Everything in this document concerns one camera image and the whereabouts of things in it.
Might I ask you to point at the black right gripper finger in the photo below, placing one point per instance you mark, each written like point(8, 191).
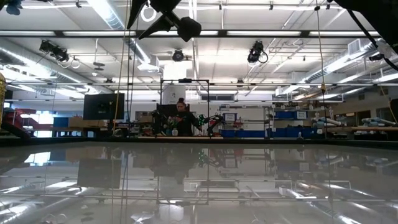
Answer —
point(160, 24)
point(138, 7)

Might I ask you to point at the black background robot arm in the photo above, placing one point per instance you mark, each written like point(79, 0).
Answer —
point(217, 118)

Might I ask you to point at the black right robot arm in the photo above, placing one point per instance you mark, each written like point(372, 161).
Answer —
point(373, 15)

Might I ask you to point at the pink flowers in vase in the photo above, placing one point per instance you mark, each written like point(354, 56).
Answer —
point(171, 122)

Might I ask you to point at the yellow vase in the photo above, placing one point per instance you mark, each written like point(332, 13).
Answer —
point(2, 99)

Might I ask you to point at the black crossbar with light strips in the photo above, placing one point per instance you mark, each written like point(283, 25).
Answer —
point(248, 33)

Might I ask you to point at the small black monitor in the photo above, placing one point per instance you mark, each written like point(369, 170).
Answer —
point(166, 112)

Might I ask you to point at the person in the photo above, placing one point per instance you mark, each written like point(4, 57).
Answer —
point(185, 121)

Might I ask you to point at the white sign board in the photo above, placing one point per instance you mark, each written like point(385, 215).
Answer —
point(229, 117)

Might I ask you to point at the large black monitor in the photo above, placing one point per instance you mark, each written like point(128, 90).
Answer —
point(102, 107)

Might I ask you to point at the small white bottle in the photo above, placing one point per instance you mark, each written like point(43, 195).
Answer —
point(175, 132)

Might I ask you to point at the blue storage bin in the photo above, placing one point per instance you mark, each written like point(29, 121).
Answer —
point(242, 133)
point(289, 133)
point(284, 115)

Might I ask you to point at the cardboard box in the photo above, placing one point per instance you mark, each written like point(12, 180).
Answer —
point(90, 122)

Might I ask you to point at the metal shelf rack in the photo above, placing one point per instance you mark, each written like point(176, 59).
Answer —
point(273, 123)

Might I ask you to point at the blue crate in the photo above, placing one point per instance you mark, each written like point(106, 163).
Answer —
point(60, 122)

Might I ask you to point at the red slanted structure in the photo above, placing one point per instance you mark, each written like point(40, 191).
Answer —
point(25, 111)

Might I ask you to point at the white rolled tubes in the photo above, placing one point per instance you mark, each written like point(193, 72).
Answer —
point(326, 122)

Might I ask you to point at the white vent grille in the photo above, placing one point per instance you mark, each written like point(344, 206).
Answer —
point(354, 47)

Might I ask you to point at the black dome fixture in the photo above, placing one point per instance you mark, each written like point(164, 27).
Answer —
point(376, 57)

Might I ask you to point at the pale rolled tubes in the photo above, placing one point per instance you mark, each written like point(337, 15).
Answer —
point(379, 121)

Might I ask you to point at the black round dome camera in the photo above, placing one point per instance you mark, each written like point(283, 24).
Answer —
point(178, 56)

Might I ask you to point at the black rectangular station frame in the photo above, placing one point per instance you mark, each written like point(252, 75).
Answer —
point(185, 81)

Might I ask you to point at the black twin-lens rig camera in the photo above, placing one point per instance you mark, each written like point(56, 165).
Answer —
point(56, 51)

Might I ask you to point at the black far ceiling rail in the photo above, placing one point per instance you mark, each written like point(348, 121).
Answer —
point(280, 84)

